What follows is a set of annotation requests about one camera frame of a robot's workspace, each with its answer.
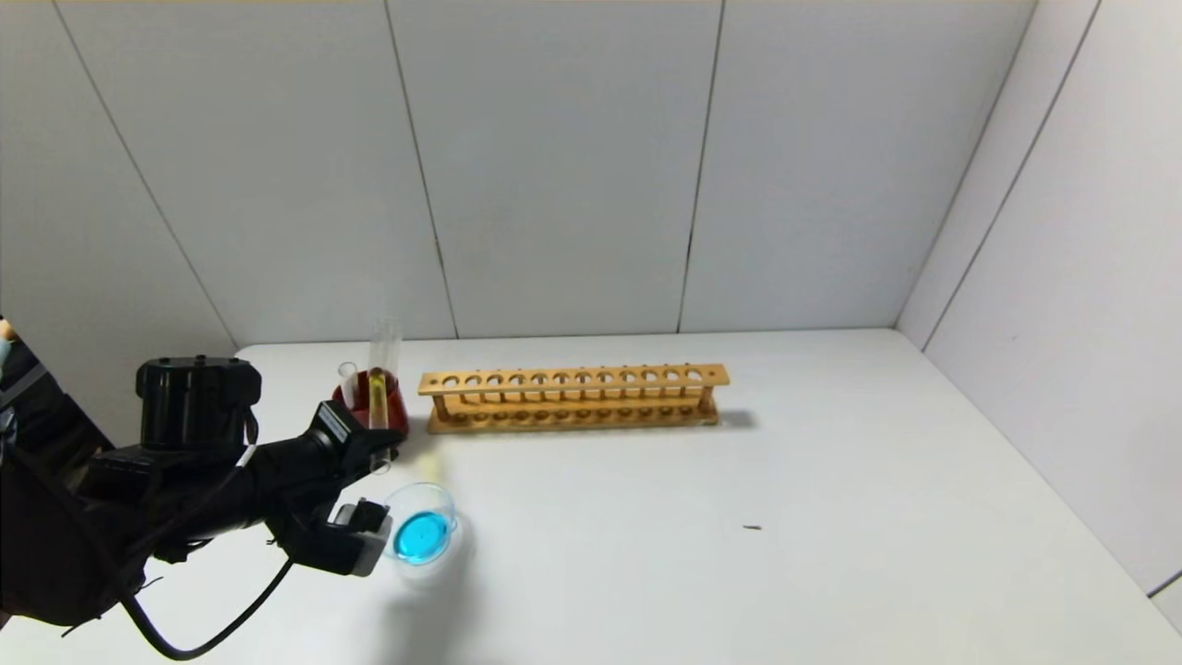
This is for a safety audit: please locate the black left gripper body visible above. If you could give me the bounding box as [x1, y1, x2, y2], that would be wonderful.
[256, 399, 366, 497]

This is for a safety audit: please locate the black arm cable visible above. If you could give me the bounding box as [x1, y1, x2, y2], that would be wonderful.
[120, 554, 298, 660]

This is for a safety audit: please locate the person in dark clothing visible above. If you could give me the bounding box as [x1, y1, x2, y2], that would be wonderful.
[0, 317, 93, 444]

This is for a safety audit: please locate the clear glass dish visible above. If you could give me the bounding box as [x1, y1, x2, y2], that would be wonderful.
[381, 481, 475, 586]

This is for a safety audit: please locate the wooden test tube rack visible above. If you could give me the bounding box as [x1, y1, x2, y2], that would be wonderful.
[418, 364, 730, 435]

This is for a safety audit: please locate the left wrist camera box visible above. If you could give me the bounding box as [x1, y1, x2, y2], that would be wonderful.
[323, 499, 394, 577]

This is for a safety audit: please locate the test tube with yellow pigment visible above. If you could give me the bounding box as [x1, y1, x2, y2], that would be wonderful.
[367, 367, 391, 476]

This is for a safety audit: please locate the dark red cup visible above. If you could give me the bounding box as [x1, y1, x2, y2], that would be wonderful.
[332, 370, 411, 446]

